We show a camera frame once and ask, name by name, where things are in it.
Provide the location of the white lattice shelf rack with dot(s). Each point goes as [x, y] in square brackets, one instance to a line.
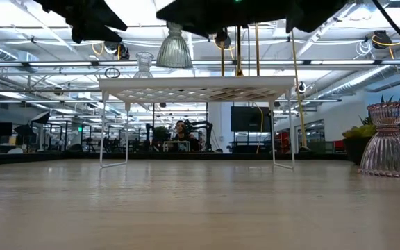
[200, 82]

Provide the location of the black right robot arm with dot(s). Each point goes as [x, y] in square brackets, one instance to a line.
[311, 10]

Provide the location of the black softbox lamp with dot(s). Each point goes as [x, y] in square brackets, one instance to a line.
[42, 118]

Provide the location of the clear glass candle holder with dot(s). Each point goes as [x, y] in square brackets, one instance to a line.
[144, 60]

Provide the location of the large clear ribbed glass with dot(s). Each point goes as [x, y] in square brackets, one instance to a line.
[174, 52]

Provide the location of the small white table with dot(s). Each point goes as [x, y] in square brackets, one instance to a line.
[175, 141]

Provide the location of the tall gold candlestick holder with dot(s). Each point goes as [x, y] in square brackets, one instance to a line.
[257, 52]
[222, 59]
[239, 52]

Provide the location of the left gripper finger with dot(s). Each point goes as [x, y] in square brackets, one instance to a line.
[92, 31]
[106, 17]

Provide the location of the black background robot arm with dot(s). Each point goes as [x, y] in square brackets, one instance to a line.
[203, 126]

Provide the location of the black frame rail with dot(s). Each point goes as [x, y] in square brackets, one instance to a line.
[186, 156]

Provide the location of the person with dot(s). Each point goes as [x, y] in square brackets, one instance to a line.
[180, 127]

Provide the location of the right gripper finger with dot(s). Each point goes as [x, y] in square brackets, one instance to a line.
[203, 27]
[189, 10]

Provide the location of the black wall monitor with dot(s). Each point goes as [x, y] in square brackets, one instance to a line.
[248, 119]

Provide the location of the yellow pole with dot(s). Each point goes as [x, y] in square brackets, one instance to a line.
[296, 69]

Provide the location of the long ceiling light bar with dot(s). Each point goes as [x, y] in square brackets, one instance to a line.
[64, 63]

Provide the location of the pink glass candle holder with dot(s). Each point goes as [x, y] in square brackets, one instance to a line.
[389, 152]

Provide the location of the green leafy plant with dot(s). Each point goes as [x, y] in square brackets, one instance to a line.
[160, 131]

